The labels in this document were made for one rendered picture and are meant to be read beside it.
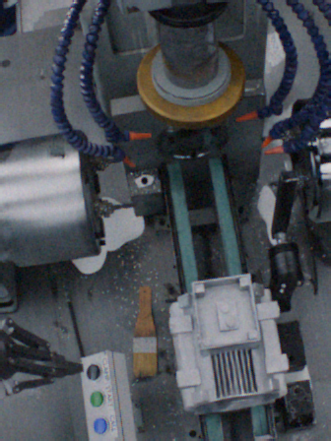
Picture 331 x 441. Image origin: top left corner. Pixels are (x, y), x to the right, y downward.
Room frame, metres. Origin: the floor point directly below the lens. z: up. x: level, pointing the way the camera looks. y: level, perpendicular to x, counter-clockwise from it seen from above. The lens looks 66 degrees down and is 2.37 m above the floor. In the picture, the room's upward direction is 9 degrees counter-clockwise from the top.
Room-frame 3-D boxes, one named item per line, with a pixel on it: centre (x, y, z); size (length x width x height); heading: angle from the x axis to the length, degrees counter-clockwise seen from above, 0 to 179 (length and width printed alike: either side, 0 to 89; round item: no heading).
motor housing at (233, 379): (0.32, -0.08, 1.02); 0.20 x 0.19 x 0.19; 179
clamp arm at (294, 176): (0.54, -0.21, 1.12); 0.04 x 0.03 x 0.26; 179
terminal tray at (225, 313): (0.36, -0.08, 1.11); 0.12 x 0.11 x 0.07; 179
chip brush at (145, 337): (0.44, 0.08, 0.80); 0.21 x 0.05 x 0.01; 172
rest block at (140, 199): (0.74, 0.03, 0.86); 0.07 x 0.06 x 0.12; 89
